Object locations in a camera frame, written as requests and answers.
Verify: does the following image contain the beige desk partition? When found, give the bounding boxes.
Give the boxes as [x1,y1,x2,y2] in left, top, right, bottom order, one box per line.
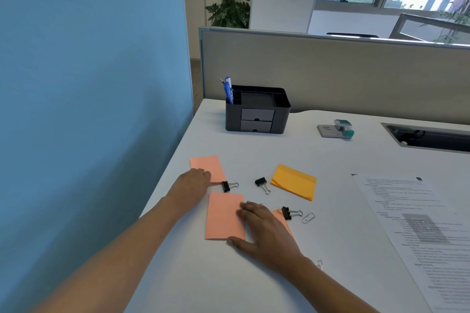
[199,27,470,119]

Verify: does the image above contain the blue partition panel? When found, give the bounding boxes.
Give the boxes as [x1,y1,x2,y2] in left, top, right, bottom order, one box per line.
[0,0,194,313]

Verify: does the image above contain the person's right forearm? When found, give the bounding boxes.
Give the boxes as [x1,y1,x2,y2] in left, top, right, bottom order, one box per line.
[283,254,379,313]

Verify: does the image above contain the person's left hand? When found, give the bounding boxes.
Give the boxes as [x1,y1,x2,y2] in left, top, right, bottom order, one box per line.
[166,168,212,211]

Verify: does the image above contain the person's left forearm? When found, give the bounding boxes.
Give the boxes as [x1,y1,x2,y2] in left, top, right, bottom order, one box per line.
[32,195,188,313]

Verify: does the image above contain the grey and teal stapler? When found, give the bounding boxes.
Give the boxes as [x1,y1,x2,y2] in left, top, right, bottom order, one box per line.
[317,119,355,140]

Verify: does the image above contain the person's right hand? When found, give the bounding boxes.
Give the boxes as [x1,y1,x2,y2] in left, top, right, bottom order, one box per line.
[226,201,305,274]

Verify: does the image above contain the green potted plant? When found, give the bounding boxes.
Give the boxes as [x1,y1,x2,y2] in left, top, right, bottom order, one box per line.
[205,0,252,29]

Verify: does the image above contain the blue pen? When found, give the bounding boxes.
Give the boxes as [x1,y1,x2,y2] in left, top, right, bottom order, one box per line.
[220,77,235,105]

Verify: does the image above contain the dark grey desk organizer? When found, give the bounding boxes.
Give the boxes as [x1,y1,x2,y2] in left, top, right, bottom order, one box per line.
[225,85,292,135]

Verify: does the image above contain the small pink paper sheet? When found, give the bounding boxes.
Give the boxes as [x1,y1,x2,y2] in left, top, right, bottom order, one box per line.
[190,156,227,183]

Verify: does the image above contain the yellow sticky note pad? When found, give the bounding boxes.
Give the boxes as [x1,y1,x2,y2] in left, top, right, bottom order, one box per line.
[270,164,317,202]

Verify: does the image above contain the thin leafy plant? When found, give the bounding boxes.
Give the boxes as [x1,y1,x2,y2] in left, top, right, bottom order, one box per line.
[439,0,470,44]

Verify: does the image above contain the clipped pink paper sheet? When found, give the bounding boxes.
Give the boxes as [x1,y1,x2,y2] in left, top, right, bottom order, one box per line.
[272,209,294,237]

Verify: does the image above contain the large pink paper sheet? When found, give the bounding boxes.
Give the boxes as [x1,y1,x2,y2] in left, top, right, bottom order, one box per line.
[204,193,246,241]

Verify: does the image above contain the printed white paper document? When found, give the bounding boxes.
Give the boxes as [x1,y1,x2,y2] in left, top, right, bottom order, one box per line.
[351,173,470,313]

